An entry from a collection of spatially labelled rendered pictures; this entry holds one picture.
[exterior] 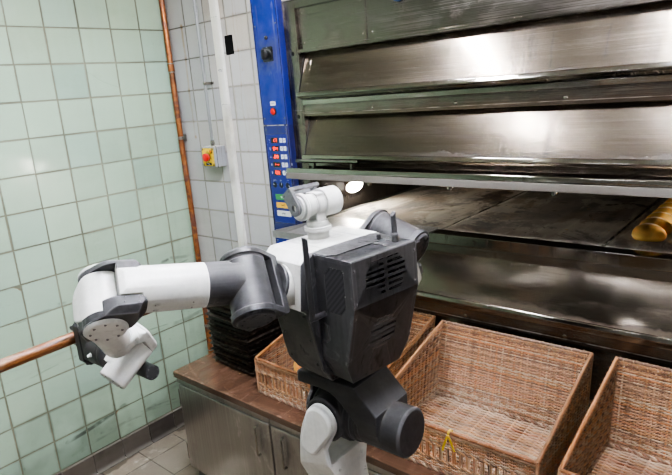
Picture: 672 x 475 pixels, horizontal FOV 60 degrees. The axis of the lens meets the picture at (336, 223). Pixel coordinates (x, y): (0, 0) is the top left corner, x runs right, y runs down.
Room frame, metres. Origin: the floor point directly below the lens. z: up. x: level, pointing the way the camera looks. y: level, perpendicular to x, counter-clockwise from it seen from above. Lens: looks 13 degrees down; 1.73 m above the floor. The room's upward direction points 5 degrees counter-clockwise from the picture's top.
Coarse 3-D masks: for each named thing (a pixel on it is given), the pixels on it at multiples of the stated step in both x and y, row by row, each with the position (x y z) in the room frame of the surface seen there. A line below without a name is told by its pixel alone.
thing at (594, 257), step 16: (432, 240) 2.09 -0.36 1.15; (448, 240) 2.05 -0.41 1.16; (464, 240) 2.01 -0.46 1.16; (480, 240) 1.96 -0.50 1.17; (496, 240) 1.92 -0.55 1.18; (512, 240) 1.90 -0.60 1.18; (528, 240) 1.89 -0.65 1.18; (544, 240) 1.87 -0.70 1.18; (544, 256) 1.81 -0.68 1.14; (560, 256) 1.78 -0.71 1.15; (576, 256) 1.75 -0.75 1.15; (592, 256) 1.71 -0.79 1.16; (608, 256) 1.68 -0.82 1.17; (624, 256) 1.65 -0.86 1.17; (640, 256) 1.63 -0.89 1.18; (656, 256) 1.61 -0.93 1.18
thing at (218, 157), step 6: (204, 150) 2.85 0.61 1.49; (216, 150) 2.81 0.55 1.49; (222, 150) 2.84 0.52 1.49; (210, 156) 2.82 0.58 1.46; (216, 156) 2.81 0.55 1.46; (222, 156) 2.84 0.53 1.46; (204, 162) 2.85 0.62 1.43; (210, 162) 2.82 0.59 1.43; (216, 162) 2.81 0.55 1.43; (222, 162) 2.83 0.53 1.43
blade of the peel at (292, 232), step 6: (330, 222) 2.40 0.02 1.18; (336, 222) 2.39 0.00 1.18; (342, 222) 2.38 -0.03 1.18; (348, 222) 2.37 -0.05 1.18; (354, 222) 2.36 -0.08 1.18; (360, 222) 2.35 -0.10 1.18; (282, 228) 2.28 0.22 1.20; (288, 228) 2.30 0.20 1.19; (294, 228) 2.33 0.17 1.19; (300, 228) 2.34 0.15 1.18; (420, 228) 2.16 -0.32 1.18; (426, 228) 2.15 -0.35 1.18; (432, 228) 2.14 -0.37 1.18; (276, 234) 2.23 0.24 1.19; (282, 234) 2.21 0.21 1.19; (288, 234) 2.18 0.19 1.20; (294, 234) 2.16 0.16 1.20; (300, 234) 2.14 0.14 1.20; (306, 234) 2.23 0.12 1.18
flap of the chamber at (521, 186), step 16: (288, 176) 2.37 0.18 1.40; (304, 176) 2.31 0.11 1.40; (320, 176) 2.25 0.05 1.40; (336, 176) 2.20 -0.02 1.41; (352, 176) 2.14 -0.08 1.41; (368, 176) 2.10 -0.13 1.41; (560, 192) 1.64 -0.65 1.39; (576, 192) 1.60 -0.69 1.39; (592, 192) 1.58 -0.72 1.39; (608, 192) 1.55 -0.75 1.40; (624, 192) 1.52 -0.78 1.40; (640, 192) 1.50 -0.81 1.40; (656, 192) 1.47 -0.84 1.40
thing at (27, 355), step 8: (64, 336) 1.32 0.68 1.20; (72, 336) 1.33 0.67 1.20; (40, 344) 1.28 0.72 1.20; (48, 344) 1.28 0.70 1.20; (56, 344) 1.29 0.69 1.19; (64, 344) 1.31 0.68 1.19; (72, 344) 1.33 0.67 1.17; (24, 352) 1.25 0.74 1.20; (32, 352) 1.25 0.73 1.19; (40, 352) 1.26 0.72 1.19; (48, 352) 1.28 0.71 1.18; (0, 360) 1.21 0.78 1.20; (8, 360) 1.21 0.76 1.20; (16, 360) 1.22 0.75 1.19; (24, 360) 1.24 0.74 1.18; (0, 368) 1.20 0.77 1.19; (8, 368) 1.21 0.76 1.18
